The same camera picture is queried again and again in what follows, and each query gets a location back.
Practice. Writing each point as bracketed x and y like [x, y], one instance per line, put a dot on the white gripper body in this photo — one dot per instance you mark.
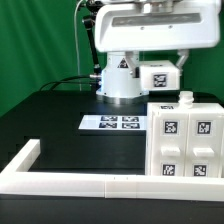
[185, 25]

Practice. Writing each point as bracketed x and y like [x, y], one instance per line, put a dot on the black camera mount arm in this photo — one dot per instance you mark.
[89, 22]

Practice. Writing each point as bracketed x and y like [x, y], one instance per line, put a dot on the white cabinet door with knob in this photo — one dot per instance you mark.
[168, 143]

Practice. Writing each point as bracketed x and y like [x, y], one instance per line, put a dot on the white cabinet body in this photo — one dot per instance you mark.
[185, 105]

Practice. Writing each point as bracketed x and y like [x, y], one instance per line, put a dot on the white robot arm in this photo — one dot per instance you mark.
[115, 86]

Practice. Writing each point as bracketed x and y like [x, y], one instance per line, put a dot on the white cabinet top block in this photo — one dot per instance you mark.
[159, 76]

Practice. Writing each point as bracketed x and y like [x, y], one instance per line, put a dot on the white marker base plate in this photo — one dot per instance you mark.
[113, 122]

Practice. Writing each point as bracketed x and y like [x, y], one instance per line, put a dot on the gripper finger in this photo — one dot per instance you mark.
[183, 56]
[132, 59]

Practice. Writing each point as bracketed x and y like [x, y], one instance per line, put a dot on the white U-shaped frame fence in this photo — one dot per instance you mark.
[17, 179]

